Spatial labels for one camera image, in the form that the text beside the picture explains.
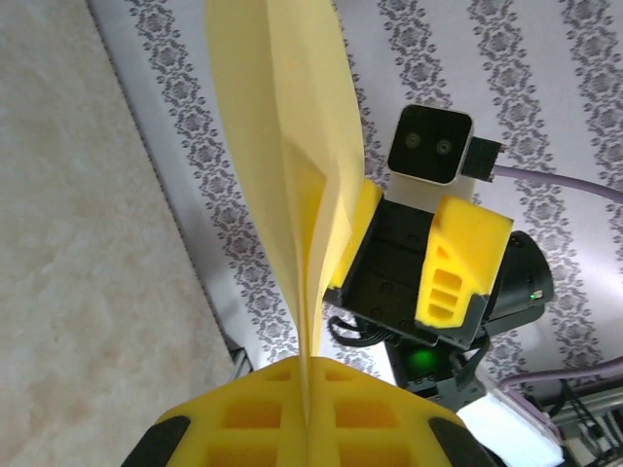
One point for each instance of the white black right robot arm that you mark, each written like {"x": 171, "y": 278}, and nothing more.
{"x": 506, "y": 433}

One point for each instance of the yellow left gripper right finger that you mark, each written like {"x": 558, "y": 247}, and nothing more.
{"x": 370, "y": 418}

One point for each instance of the wide aluminium frame rail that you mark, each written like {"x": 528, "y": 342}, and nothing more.
{"x": 598, "y": 404}

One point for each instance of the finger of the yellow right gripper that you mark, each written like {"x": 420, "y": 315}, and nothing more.
{"x": 362, "y": 224}
{"x": 462, "y": 253}

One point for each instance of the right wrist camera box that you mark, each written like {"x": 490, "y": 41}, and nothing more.
{"x": 428, "y": 141}

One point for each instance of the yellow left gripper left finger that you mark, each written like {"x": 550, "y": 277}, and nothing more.
{"x": 243, "y": 418}

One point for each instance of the yellow paper sheet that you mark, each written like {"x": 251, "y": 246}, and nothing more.
{"x": 272, "y": 121}

